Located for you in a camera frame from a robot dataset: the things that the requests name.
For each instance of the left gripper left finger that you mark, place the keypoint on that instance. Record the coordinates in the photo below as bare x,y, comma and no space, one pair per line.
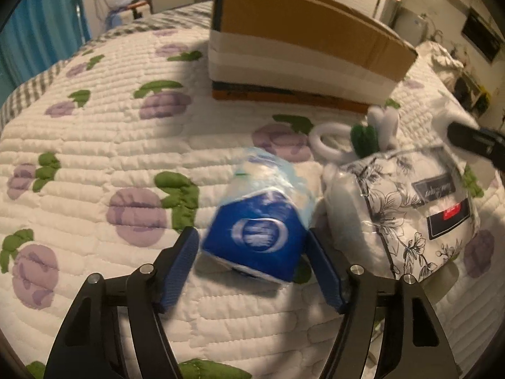
88,343

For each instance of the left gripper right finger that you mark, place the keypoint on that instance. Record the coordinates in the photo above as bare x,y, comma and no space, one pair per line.
414,344

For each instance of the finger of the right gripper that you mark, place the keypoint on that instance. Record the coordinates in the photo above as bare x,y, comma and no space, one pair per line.
481,142

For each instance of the floral black white tissue pack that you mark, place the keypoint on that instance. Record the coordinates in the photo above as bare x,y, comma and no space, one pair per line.
397,213

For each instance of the blue tissue pack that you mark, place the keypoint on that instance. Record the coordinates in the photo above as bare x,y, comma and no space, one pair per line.
262,220

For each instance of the white clothes pile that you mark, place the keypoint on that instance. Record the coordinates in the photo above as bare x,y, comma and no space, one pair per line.
447,69

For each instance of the white washing machine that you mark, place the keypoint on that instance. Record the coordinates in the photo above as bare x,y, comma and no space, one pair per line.
410,26

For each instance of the white floral quilt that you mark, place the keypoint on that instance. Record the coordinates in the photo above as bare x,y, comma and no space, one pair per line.
103,171

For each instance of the open cardboard box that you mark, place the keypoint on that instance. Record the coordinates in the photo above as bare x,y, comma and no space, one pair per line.
304,52

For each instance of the teal curtain left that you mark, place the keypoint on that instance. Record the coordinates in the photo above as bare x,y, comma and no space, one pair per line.
38,34

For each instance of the grey checked bed cover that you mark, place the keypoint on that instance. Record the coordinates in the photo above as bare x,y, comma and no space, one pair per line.
193,15

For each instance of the white plush ring toy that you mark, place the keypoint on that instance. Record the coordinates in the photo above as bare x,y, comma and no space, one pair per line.
377,135

